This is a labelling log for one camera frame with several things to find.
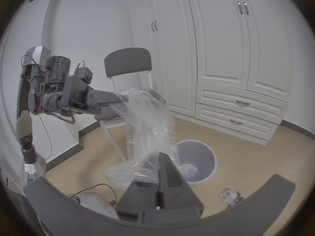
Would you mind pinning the clear plastic bag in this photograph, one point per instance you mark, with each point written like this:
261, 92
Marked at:
147, 122

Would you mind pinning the clear printed wrapper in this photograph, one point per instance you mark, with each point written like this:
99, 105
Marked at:
227, 195

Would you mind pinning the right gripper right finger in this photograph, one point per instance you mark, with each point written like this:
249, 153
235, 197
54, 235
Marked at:
177, 193

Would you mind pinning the grey trash bin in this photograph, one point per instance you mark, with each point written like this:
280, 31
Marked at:
196, 154

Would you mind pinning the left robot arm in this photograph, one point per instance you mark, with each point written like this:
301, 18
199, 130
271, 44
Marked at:
59, 65

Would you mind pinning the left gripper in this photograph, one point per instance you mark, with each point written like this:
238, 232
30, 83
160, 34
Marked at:
76, 92

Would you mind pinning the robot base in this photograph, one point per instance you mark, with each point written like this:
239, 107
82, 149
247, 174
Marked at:
98, 205

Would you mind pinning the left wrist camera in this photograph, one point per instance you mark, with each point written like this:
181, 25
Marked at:
85, 75

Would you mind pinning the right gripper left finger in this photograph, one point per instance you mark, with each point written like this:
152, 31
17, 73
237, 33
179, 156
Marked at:
142, 195

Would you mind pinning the white wardrobe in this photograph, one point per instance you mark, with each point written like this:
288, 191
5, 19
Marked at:
221, 45

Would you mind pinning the white chair with grey cushions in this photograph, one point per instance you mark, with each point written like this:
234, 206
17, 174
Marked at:
128, 63

